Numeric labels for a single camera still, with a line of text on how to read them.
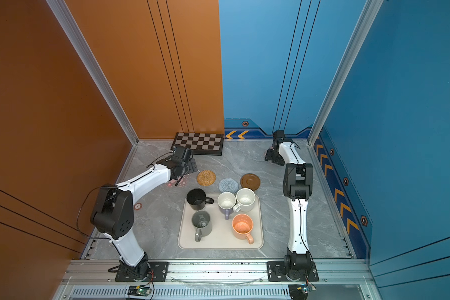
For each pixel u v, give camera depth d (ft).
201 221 2.76
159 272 2.43
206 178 3.35
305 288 2.30
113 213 1.56
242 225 2.78
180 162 2.38
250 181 3.28
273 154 3.10
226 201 2.97
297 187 2.12
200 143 3.77
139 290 2.32
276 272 2.37
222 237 2.72
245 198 3.01
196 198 2.85
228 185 3.26
